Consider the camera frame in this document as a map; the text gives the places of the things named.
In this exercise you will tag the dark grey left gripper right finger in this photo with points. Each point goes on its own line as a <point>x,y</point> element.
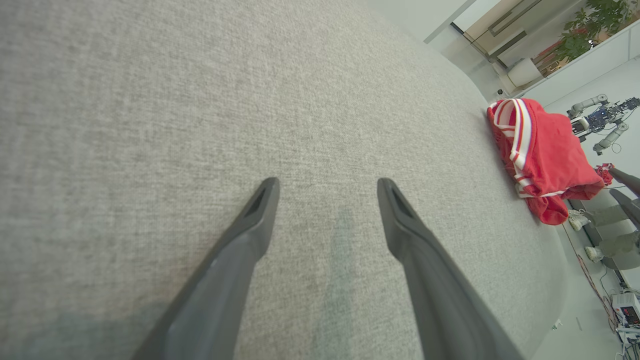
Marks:
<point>440,300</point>

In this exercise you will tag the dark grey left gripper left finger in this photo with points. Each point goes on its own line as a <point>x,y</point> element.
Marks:
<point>225,280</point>

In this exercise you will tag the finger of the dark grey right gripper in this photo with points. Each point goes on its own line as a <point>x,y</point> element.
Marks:
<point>631,210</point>
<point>630,182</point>

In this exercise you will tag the red shorts with white stripe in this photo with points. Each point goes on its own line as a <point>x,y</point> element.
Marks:
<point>550,212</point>

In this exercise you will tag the red white basketball jersey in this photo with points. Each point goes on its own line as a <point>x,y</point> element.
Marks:
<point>555,150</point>

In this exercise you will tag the olive trouser leg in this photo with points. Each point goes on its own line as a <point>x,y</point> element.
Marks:
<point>620,245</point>
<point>610,215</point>

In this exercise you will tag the small red crumpled item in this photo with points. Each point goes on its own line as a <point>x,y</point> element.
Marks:
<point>604,174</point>

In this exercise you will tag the white shoe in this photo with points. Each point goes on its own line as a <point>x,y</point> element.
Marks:
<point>595,254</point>
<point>580,220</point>

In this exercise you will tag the grey humanoid robot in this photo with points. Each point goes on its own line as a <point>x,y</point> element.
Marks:
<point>597,119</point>

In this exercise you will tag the white power supply red display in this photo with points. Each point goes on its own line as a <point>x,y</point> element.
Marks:
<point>627,312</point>

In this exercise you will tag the white round planter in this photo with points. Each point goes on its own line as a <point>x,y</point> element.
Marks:
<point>525,72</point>

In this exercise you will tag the green potted plant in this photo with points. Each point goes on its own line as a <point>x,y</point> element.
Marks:
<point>595,20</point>

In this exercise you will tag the grey fabric sofa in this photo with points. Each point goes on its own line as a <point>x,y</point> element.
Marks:
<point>150,100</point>

